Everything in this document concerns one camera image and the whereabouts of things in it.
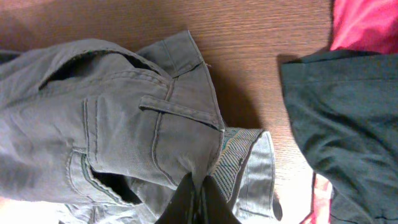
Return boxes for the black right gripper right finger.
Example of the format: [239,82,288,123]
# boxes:
[199,176,241,224]

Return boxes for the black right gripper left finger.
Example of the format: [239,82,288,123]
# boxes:
[155,173,197,224]

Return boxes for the grey cargo shorts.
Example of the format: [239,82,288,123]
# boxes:
[1,31,282,223]

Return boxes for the black garment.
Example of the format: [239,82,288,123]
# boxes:
[280,50,397,223]

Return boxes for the red garment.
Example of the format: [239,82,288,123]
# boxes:
[302,0,397,224]

